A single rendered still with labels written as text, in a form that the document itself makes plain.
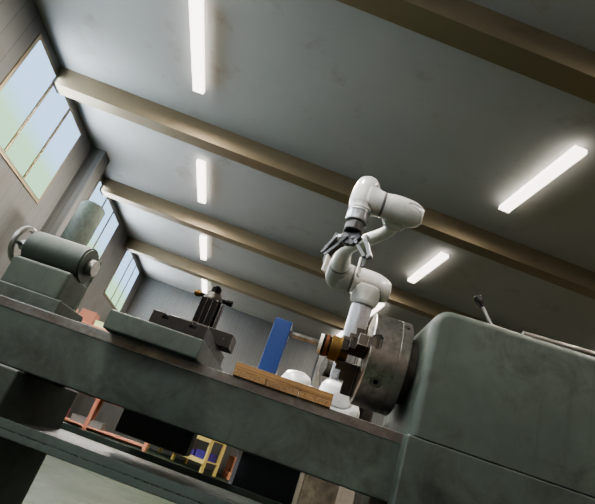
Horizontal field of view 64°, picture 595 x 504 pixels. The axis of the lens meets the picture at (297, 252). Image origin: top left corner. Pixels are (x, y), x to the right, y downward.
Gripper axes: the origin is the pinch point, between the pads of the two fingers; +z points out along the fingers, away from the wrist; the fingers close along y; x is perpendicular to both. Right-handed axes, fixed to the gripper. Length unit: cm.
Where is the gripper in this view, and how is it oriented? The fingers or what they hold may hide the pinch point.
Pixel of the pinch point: (340, 271)
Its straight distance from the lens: 174.0
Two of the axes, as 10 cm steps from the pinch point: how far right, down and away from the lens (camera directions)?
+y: -8.6, -0.8, 5.1
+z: -3.1, 8.6, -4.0
